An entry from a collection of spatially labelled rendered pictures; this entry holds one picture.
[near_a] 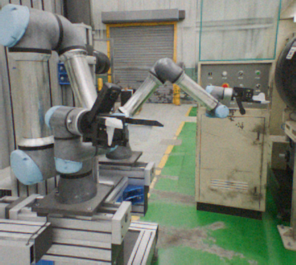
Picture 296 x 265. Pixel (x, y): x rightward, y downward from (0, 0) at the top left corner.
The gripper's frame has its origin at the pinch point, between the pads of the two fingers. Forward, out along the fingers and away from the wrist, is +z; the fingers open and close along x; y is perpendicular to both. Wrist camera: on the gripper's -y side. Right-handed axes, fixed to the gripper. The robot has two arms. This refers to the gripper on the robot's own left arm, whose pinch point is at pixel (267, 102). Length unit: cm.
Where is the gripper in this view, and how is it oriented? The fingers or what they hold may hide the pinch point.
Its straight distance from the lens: 171.9
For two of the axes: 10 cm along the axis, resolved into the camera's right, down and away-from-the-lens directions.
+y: 1.2, -9.7, -2.0
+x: 2.7, -1.6, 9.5
